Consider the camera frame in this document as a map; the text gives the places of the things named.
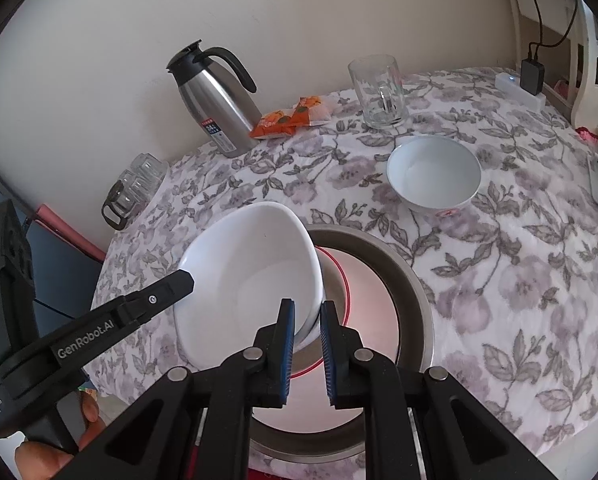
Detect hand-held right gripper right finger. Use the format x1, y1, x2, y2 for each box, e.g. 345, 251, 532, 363
320, 300, 550, 480

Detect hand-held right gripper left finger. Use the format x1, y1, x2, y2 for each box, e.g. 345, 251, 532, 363
76, 299, 297, 480

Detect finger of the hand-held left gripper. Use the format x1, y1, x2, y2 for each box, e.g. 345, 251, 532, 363
116, 269, 196, 326

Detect plain pale bowl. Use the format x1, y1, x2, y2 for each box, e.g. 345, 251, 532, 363
173, 201, 326, 372

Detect stainless steel basin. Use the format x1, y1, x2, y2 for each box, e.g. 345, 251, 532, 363
246, 224, 436, 465

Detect person's left hand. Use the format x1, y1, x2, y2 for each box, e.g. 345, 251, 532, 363
15, 392, 100, 480

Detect black cup holder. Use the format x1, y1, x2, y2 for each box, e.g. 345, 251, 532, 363
101, 187, 136, 232

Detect blue cabinet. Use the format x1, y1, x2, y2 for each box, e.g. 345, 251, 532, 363
29, 220, 104, 326

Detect small glass tumbler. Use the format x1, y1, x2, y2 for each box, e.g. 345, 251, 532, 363
129, 152, 170, 191
110, 170, 152, 216

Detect pink board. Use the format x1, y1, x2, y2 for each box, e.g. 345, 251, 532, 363
33, 204, 107, 263

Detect floral tablecloth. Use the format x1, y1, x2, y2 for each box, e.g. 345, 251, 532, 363
81, 67, 598, 480

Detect stainless steel thermos jug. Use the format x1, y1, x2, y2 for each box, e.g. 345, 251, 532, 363
166, 39, 264, 158

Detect white bowl with red print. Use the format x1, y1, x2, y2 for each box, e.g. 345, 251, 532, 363
386, 135, 482, 217

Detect white and orange snack packet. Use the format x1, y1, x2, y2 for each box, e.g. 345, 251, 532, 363
291, 94, 334, 127

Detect clear glass mug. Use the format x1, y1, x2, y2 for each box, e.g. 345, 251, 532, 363
348, 54, 408, 130

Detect white power strip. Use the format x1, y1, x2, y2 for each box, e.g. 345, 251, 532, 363
496, 72, 547, 110

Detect black charger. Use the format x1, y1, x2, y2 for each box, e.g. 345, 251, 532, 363
521, 57, 546, 96

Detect black cable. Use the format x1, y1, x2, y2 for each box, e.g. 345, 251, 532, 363
536, 0, 580, 61
524, 0, 543, 61

